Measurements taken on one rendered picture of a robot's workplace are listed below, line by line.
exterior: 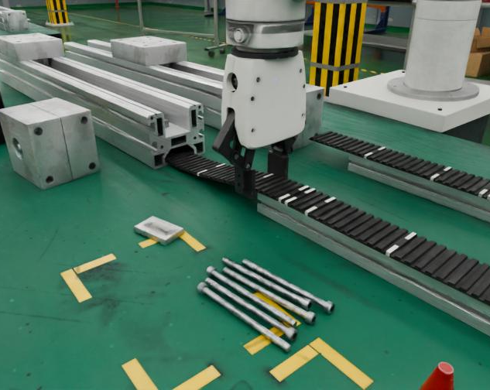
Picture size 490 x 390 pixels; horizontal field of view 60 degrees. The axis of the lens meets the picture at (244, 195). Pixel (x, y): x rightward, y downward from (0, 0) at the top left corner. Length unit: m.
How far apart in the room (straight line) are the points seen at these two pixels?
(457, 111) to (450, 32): 0.16
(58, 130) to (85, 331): 0.32
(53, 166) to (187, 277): 0.29
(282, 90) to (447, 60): 0.56
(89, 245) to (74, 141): 0.20
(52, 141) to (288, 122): 0.32
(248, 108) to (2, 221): 0.33
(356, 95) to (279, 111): 0.51
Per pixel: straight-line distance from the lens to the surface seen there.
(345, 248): 0.46
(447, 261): 0.44
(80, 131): 0.65
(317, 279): 0.43
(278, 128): 0.50
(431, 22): 0.99
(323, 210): 0.48
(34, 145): 0.63
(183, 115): 0.69
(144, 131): 0.66
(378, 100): 0.95
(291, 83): 0.50
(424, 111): 0.90
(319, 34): 4.08
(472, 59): 5.64
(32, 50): 1.17
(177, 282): 0.43
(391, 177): 0.64
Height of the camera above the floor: 1.05
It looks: 28 degrees down
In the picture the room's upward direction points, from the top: straight up
